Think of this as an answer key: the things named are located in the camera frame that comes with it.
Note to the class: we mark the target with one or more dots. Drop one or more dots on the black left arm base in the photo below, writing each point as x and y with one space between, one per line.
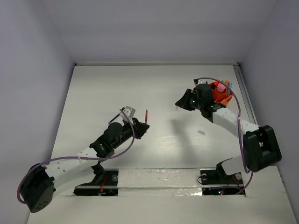
104 183

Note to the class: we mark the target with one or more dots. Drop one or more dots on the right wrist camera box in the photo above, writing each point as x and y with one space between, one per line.
197 82

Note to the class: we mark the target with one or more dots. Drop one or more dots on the red gel pen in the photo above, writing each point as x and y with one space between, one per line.
146 116

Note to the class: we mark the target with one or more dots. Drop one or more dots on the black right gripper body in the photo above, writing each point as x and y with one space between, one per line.
198 103

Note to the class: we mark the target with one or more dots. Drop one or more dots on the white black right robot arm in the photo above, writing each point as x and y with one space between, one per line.
258 144

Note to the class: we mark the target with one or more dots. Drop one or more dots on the peach translucent marker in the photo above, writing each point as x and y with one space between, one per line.
225 101

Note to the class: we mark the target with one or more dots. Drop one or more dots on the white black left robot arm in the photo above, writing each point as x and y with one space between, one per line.
46 179

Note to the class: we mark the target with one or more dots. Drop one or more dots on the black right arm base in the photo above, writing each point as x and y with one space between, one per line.
215 182

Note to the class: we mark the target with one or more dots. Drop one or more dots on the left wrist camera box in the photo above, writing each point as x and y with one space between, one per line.
127 113

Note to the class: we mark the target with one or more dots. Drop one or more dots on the orange round organizer container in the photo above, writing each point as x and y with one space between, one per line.
218 97

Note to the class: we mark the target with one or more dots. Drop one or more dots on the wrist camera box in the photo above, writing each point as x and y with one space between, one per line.
197 82
127 113

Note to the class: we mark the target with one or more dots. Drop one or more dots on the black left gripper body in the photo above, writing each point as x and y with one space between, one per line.
137 134

